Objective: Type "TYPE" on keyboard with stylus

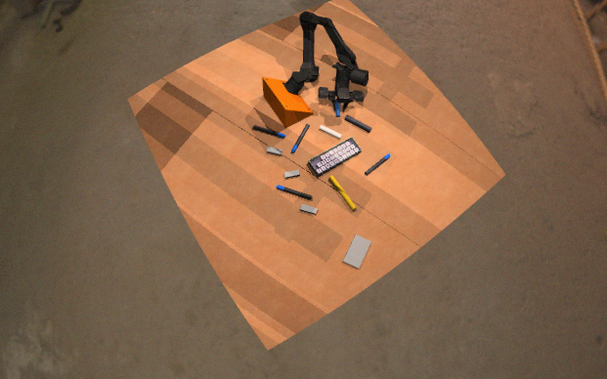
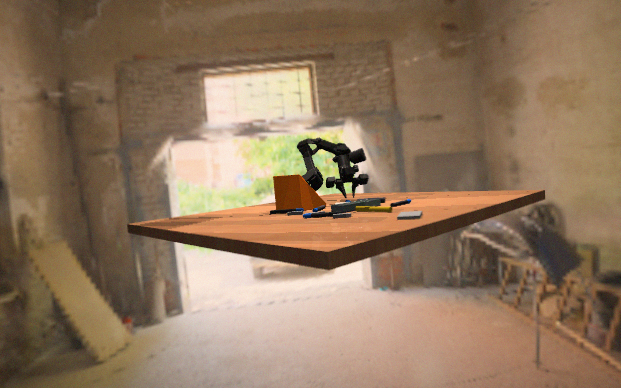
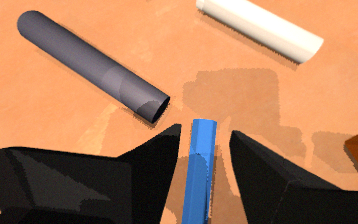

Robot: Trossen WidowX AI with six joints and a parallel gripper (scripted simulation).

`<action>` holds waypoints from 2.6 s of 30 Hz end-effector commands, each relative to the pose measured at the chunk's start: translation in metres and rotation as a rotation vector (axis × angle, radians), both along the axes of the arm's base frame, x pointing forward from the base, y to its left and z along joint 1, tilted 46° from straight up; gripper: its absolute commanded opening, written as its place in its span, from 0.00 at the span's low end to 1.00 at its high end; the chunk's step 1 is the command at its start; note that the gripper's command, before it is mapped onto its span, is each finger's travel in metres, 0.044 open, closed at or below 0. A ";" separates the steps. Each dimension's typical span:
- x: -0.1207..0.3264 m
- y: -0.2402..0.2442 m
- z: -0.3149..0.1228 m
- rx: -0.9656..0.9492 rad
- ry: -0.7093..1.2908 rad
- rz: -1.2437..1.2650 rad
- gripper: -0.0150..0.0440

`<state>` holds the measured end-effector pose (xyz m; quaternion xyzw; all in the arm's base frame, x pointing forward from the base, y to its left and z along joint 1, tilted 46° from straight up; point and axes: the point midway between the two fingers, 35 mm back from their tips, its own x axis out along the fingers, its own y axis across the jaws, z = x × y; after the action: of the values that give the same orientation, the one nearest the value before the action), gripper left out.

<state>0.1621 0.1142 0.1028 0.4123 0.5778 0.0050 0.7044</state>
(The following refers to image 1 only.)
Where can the white keyboard with letter keys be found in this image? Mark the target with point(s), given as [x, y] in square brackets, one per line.
[334, 156]

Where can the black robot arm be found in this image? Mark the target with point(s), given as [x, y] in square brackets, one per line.
[309, 72]

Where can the black pen with blue cap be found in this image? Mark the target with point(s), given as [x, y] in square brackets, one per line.
[300, 137]
[378, 163]
[294, 192]
[269, 131]

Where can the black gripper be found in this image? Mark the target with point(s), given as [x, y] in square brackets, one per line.
[324, 93]

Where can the white cylinder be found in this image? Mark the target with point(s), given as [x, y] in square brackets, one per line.
[333, 133]

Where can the dark grey cylinder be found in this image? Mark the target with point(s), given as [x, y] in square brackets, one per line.
[358, 123]

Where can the yellow rod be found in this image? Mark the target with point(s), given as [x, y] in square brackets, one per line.
[343, 193]

